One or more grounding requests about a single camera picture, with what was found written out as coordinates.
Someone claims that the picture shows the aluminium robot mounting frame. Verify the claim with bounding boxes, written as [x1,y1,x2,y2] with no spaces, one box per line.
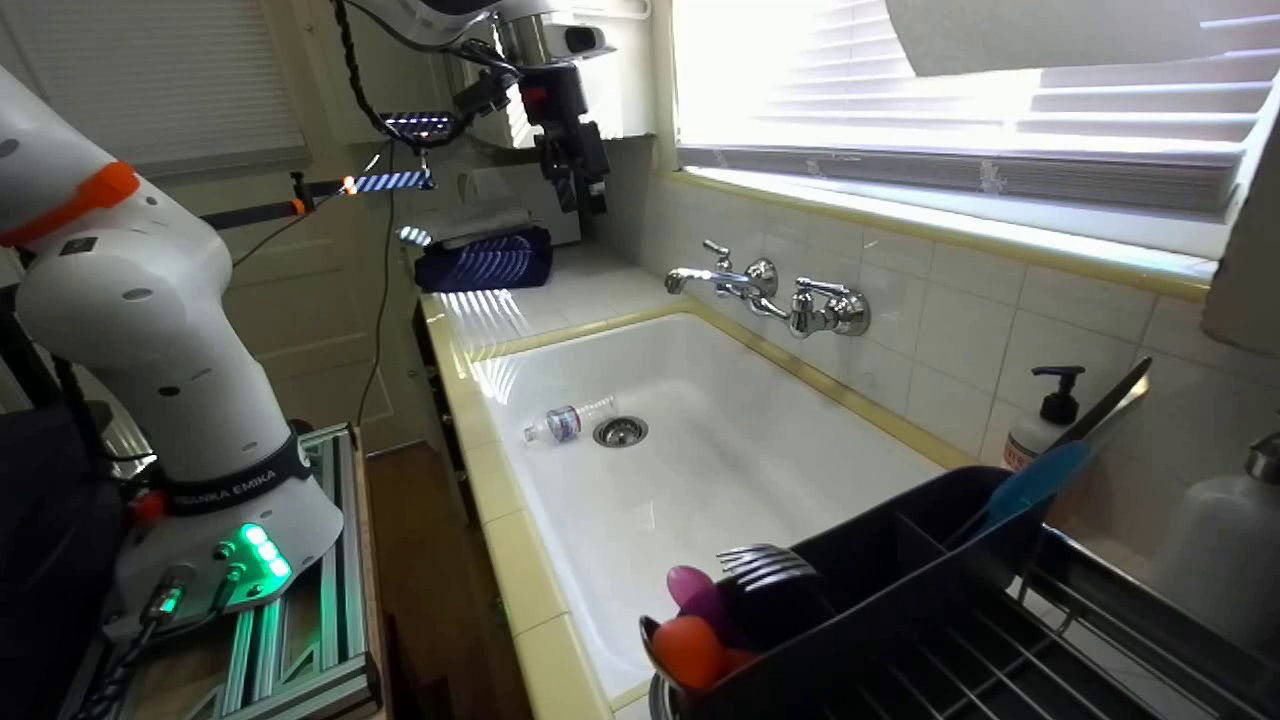
[57,419,383,720]

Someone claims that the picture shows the white sink basin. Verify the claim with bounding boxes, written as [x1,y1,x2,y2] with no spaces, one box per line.
[469,310,951,705]

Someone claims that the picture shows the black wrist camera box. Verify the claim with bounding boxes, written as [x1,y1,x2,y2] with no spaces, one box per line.
[452,70,518,126]

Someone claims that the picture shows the blue and grey kitchen utensil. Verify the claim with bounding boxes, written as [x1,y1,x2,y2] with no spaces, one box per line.
[981,357,1157,531]

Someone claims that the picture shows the small clear plastic bottle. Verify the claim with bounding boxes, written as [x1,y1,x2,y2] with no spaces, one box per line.
[518,405,587,447]

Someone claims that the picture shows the green plastic bracket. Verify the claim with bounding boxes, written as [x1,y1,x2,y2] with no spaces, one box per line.
[213,516,295,616]

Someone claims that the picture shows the beige wall cabinet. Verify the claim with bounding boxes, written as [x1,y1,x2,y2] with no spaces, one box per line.
[1197,74,1280,357]

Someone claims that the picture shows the large metal spoon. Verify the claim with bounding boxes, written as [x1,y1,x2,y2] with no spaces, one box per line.
[643,674,693,720]

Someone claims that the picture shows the striped led light panel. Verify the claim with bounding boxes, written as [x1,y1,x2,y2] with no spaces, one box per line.
[349,163,434,201]
[376,109,464,148]

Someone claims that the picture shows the metal sink drain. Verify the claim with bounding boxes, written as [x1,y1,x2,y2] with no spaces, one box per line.
[591,414,652,454]

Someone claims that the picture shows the silver metal fork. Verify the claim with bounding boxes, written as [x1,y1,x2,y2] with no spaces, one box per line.
[716,542,815,577]
[729,562,819,597]

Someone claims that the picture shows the white window blinds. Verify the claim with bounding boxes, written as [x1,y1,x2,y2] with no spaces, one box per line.
[670,0,1280,224]

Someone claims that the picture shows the purple plastic spoon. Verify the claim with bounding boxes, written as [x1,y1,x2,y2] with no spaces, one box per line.
[663,565,730,631]

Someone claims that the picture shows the thick black gripper cable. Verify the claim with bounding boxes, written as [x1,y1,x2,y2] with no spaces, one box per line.
[332,0,515,154]

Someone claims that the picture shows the chrome wall faucet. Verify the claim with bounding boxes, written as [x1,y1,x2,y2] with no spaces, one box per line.
[658,238,874,340]

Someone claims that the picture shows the white roller shade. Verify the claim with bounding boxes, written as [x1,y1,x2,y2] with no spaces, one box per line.
[882,0,1280,79]

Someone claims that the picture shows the thin black hanging cable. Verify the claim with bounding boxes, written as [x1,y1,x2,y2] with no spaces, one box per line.
[353,195,402,431]

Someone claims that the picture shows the black wire dish rack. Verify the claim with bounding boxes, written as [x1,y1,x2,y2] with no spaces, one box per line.
[796,526,1280,720]

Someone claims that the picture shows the soap dispenser with black pump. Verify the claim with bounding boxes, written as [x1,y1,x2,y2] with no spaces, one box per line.
[1004,365,1087,471]

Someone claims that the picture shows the dark blue striped cloth roll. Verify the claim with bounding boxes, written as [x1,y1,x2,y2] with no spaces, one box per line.
[412,224,557,296]

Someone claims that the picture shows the black bag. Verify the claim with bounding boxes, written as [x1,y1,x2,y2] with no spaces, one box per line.
[0,395,132,720]

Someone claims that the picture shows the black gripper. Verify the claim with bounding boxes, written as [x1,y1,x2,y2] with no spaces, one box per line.
[515,59,611,216]

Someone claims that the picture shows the white bottle with metal cap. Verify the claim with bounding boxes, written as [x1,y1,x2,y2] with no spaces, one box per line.
[1153,427,1280,655]

